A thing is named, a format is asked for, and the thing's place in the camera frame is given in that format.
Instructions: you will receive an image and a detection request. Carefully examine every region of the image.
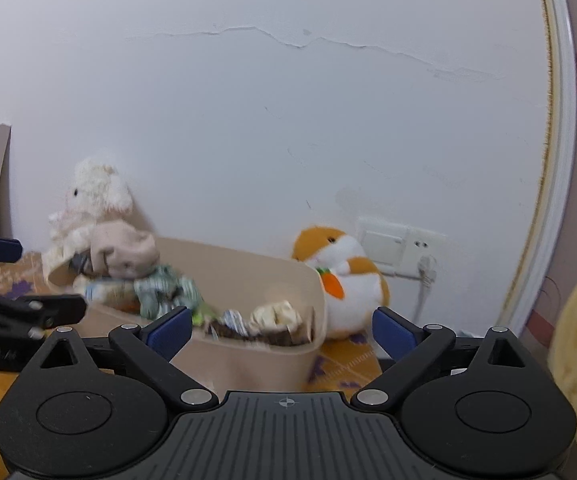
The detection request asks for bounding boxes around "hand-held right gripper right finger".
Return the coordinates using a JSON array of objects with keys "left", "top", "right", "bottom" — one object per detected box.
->
[{"left": 352, "top": 306, "right": 544, "bottom": 411}]

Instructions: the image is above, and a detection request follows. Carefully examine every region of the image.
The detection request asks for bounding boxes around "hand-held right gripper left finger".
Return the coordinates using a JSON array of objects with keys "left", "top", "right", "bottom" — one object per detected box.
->
[{"left": 23, "top": 306, "right": 219, "bottom": 412}]

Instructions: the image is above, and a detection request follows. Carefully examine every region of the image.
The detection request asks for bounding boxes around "beige plastic storage bin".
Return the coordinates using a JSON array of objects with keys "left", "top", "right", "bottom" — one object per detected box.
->
[{"left": 48, "top": 237, "right": 328, "bottom": 391}]

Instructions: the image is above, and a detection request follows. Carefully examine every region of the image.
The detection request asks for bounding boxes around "cream paper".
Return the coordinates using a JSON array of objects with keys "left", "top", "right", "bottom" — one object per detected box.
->
[{"left": 249, "top": 300, "right": 303, "bottom": 333}]

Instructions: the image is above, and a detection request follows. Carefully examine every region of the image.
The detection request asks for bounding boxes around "white plush lamb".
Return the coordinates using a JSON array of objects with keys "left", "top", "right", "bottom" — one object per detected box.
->
[{"left": 42, "top": 157, "right": 134, "bottom": 281}]

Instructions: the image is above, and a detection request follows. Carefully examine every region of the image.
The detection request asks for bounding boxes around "green cloth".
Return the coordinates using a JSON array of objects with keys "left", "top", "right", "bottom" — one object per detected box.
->
[{"left": 133, "top": 264, "right": 205, "bottom": 322}]

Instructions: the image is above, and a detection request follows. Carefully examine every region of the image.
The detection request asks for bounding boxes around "white gold-trimmed frame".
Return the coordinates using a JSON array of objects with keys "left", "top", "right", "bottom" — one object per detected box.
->
[{"left": 501, "top": 0, "right": 577, "bottom": 333}]

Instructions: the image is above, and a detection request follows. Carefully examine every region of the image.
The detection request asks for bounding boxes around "white wall switch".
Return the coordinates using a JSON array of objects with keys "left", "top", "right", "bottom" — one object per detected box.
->
[{"left": 357, "top": 217, "right": 409, "bottom": 273}]

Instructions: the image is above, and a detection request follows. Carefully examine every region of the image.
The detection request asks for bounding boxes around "white plug with cable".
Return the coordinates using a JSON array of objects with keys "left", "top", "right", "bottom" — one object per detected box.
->
[{"left": 411, "top": 255, "right": 439, "bottom": 321}]

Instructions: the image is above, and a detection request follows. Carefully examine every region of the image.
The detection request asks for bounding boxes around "white wall socket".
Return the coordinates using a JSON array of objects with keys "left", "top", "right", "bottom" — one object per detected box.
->
[{"left": 404, "top": 230, "right": 446, "bottom": 281}]

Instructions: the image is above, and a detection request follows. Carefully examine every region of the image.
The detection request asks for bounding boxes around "orange and white hamster plush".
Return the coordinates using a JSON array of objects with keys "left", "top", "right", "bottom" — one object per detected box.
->
[{"left": 291, "top": 225, "right": 391, "bottom": 341}]

